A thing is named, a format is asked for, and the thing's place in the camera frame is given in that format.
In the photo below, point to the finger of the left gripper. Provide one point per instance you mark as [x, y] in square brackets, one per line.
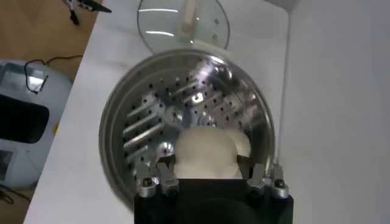
[94, 6]

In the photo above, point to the stainless steel steamer basket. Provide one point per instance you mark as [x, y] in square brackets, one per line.
[146, 91]

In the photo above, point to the grey robot torso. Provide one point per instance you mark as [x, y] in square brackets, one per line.
[30, 164]

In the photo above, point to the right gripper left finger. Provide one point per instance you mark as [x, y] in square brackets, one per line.
[146, 185]

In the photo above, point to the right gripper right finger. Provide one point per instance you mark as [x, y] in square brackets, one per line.
[277, 185]

